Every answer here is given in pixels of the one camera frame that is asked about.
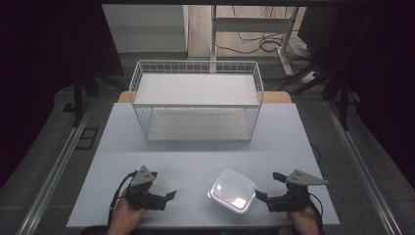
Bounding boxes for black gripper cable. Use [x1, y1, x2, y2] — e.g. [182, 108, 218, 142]
[107, 170, 139, 227]
[306, 191, 325, 233]

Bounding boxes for clear plastic lidded container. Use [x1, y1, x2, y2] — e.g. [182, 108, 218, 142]
[207, 168, 257, 214]

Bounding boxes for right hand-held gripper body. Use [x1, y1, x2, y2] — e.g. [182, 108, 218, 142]
[265, 168, 329, 213]

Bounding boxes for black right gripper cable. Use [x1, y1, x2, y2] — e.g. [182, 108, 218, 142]
[306, 191, 325, 233]

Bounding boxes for metal floor rail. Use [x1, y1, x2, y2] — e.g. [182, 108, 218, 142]
[16, 96, 98, 235]
[323, 99, 403, 235]

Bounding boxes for person's left hand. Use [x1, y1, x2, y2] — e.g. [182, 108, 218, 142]
[106, 188, 149, 235]

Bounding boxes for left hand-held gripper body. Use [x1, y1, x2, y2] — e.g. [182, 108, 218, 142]
[125, 164, 168, 212]

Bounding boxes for black floor cables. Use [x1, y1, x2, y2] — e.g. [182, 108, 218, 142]
[215, 5, 309, 61]

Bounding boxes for black curtain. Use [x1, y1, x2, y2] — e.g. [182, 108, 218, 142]
[0, 0, 125, 190]
[326, 0, 415, 190]

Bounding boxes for white metal stand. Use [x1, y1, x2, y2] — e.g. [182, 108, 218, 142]
[209, 4, 300, 76]

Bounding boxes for white wire basket shelf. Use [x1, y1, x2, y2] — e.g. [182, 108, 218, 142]
[128, 59, 265, 143]

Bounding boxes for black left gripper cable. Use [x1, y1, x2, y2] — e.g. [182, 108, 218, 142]
[107, 170, 139, 227]

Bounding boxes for white power strip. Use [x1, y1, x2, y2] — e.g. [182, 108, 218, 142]
[300, 70, 317, 84]

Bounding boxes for person's right hand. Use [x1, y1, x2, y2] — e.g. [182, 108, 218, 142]
[287, 205, 321, 235]

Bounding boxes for black stand leg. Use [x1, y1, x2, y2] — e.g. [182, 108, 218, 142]
[71, 73, 100, 129]
[322, 73, 360, 132]

